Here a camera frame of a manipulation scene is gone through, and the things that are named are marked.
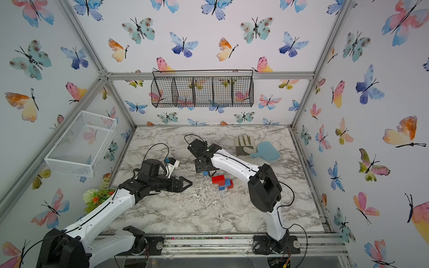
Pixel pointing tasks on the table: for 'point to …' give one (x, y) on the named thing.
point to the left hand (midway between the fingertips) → (187, 182)
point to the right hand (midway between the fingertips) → (205, 165)
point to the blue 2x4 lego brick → (228, 182)
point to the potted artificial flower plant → (94, 197)
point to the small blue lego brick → (205, 173)
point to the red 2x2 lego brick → (231, 186)
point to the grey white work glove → (245, 145)
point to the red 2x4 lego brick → (219, 180)
